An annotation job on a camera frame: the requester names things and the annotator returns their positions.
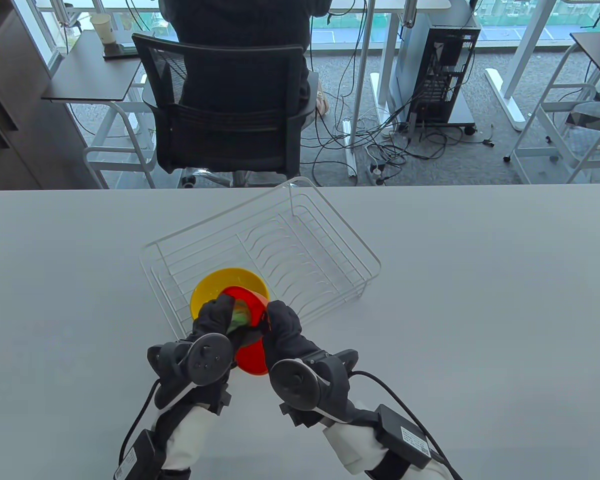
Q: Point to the gray wheeled computer stand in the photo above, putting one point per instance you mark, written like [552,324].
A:
[462,112]

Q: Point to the black tracking controller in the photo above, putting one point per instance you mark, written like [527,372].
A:
[210,357]
[292,382]

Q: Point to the black mesh office chair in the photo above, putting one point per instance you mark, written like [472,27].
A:
[230,140]

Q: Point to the dark top side table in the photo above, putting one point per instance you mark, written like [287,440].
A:
[90,75]

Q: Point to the white power strip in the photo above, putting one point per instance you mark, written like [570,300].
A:
[376,172]

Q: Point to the red plastic bowl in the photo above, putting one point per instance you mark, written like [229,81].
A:
[252,357]

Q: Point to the dark flat pad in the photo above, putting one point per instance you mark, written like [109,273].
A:
[120,52]

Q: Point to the black battery pack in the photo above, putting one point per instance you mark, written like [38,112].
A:
[135,460]
[402,435]

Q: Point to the dark wooden cabinet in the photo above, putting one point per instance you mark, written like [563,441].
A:
[10,125]

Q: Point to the person's right hand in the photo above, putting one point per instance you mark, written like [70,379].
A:
[285,330]

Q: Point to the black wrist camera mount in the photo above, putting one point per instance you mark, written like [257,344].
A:
[220,402]
[300,416]

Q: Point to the yellow plastic bowl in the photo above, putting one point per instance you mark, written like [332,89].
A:
[230,280]

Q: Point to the black computer tower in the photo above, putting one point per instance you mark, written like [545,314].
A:
[445,75]

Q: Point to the white standing desk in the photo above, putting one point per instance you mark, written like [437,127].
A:
[389,55]
[527,45]

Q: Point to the person's left hand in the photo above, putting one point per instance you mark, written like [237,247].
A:
[212,315]

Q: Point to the person's left forearm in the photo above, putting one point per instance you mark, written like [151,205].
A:
[190,435]

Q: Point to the green hand towel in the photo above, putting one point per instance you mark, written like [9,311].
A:
[240,317]

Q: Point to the white metal cart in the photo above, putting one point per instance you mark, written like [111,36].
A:
[530,170]

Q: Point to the white paper cup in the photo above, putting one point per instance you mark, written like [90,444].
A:
[102,30]

